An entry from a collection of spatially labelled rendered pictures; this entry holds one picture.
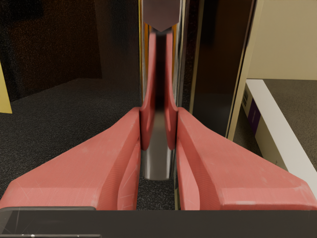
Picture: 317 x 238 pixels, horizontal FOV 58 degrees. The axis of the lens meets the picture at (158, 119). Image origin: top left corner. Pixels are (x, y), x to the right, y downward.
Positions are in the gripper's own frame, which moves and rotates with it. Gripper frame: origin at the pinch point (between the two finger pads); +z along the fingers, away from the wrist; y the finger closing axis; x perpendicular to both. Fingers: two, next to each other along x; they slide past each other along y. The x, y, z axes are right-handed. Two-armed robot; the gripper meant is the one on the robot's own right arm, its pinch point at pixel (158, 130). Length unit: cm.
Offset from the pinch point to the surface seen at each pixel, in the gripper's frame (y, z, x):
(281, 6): -24, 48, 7
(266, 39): -22, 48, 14
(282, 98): -23.8, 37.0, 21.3
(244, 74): -5.1, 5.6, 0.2
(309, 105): -28.0, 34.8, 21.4
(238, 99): -5.1, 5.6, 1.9
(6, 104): 9.1, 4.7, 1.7
